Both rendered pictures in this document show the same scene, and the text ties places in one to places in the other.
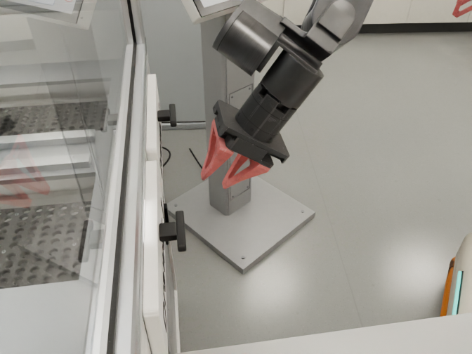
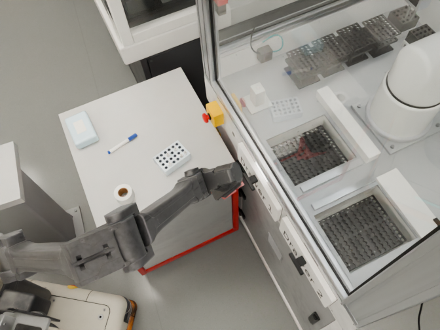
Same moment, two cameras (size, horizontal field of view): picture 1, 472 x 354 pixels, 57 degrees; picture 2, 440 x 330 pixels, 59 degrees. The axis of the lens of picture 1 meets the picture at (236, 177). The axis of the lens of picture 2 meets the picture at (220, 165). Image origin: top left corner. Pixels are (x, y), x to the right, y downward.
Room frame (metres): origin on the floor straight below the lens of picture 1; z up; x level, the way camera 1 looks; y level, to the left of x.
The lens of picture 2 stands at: (0.98, -0.14, 2.13)
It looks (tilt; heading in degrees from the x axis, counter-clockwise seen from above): 62 degrees down; 168
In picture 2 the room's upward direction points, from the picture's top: 5 degrees counter-clockwise
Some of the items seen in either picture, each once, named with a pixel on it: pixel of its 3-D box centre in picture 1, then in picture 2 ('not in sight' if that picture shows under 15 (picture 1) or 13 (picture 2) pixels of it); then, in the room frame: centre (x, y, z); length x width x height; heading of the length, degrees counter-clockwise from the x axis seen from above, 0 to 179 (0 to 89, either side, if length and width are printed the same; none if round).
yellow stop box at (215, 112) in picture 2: not in sight; (214, 114); (0.10, 0.05, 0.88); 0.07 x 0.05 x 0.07; 8
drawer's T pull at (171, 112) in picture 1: (166, 115); (299, 262); (0.74, 0.14, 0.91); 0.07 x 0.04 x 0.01; 8
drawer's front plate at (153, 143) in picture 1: (154, 130); (305, 260); (0.73, 0.16, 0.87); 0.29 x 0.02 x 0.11; 8
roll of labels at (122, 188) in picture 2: not in sight; (124, 194); (0.27, -0.36, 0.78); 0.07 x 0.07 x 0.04
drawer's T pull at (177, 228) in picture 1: (172, 231); (251, 180); (0.42, 0.09, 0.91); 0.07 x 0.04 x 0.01; 8
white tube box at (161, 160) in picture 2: not in sight; (172, 158); (0.18, -0.15, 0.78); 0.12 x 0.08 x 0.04; 113
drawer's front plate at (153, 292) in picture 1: (155, 248); (258, 181); (0.42, 0.12, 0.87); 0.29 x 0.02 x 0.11; 8
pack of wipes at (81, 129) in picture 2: not in sight; (81, 129); (-0.07, -0.48, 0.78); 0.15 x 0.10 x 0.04; 11
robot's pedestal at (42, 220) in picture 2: not in sight; (27, 214); (0.02, -0.90, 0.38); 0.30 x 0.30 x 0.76; 3
